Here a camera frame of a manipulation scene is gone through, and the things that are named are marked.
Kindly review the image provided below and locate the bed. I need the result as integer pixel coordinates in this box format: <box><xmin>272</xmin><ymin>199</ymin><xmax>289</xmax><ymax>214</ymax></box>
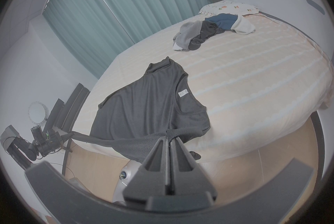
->
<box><xmin>70</xmin><ymin>0</ymin><xmax>334</xmax><ymax>182</ymax></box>

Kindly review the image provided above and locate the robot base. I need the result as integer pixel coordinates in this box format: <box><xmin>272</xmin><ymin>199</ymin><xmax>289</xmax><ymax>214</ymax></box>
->
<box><xmin>112</xmin><ymin>160</ymin><xmax>146</xmax><ymax>204</ymax></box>

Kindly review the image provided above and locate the black T-shirt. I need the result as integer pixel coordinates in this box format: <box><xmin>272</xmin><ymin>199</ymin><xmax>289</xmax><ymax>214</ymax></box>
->
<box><xmin>63</xmin><ymin>56</ymin><xmax>211</xmax><ymax>165</ymax></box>

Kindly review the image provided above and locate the round white mirror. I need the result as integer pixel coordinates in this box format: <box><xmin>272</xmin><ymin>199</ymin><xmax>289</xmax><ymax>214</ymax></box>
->
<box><xmin>28</xmin><ymin>102</ymin><xmax>48</xmax><ymax>125</ymax></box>

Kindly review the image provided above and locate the white garment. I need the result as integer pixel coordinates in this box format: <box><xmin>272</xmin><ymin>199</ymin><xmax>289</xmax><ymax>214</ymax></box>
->
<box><xmin>232</xmin><ymin>15</ymin><xmax>256</xmax><ymax>35</ymax></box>

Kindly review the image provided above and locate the dark blue garment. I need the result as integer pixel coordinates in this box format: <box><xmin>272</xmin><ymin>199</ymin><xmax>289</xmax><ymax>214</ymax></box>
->
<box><xmin>205</xmin><ymin>13</ymin><xmax>238</xmax><ymax>31</ymax></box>

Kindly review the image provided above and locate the white printed pillow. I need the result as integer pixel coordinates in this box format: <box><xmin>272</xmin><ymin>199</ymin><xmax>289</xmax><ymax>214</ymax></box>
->
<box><xmin>198</xmin><ymin>0</ymin><xmax>259</xmax><ymax>16</ymax></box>

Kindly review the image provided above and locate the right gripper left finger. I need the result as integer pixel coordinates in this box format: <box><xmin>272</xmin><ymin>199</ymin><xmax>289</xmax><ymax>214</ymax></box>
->
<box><xmin>123</xmin><ymin>138</ymin><xmax>170</xmax><ymax>211</ymax></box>

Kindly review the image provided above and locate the grey garment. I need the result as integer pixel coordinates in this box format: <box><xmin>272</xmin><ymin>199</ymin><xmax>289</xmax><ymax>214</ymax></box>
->
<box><xmin>173</xmin><ymin>21</ymin><xmax>204</xmax><ymax>52</ymax></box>

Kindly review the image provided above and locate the black chest of drawers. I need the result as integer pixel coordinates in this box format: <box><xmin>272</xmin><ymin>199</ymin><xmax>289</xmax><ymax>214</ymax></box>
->
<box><xmin>43</xmin><ymin>83</ymin><xmax>90</xmax><ymax>137</ymax></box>

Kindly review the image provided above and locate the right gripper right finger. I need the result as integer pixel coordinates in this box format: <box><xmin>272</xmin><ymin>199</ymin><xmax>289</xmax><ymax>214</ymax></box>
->
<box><xmin>170</xmin><ymin>137</ymin><xmax>217</xmax><ymax>211</ymax></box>

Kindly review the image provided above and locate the black garment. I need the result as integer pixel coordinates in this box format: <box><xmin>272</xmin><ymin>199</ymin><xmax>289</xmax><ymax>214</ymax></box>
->
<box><xmin>188</xmin><ymin>21</ymin><xmax>226</xmax><ymax>51</ymax></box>

